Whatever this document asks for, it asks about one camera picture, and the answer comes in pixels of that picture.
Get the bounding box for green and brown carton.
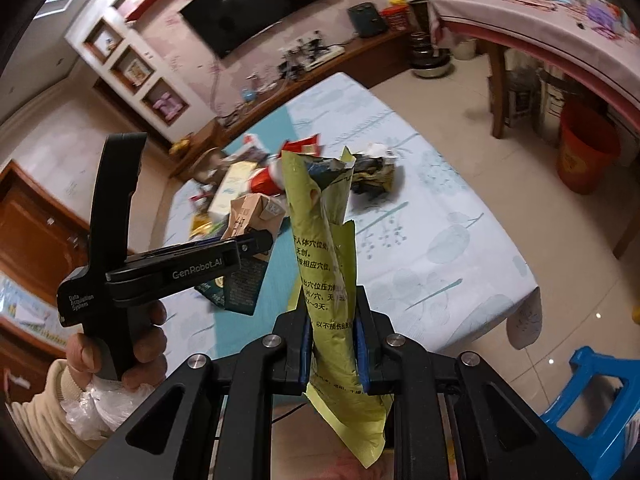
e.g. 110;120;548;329
194;193;285;315

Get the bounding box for golden snack bag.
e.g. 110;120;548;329
189;212;219;240

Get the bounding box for cream toothpaste box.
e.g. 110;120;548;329
207;162;257;222

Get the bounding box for yellow-green paper pouch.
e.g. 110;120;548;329
281;150;393;469

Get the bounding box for red snack packet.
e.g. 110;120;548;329
280;133;322;157

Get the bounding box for black gold wrapper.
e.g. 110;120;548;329
350;143;397;196

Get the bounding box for red paper cup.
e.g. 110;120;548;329
248;159;284;196

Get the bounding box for red white torn box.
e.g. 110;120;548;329
234;133;269;162

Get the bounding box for clear plastic bag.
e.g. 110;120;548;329
61;376;154;441

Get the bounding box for person left hand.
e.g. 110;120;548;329
66;301;167;391

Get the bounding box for brown wooden door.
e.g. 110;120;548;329
0;160;89;306

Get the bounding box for printed tablecloth with teal stripe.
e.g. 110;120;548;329
159;71;544;356

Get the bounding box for fruit bowl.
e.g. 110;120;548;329
168;136;191;159

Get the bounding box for white set-top box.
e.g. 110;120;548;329
302;44;346;72

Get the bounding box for wooden tv cabinet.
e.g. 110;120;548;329
167;27;417;181

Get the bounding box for dark green appliance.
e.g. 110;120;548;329
347;2;388;39

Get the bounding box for stacked metal pots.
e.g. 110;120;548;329
410;32;452;79

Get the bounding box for red basket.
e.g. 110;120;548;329
380;3;412;32

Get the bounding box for blue plastic stool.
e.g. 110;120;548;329
540;346;639;479

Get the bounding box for red bucket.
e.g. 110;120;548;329
556;99;620;195

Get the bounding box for side table pink cloth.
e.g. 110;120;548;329
430;0;639;129

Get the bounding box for wall mounted television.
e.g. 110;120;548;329
180;0;319;58

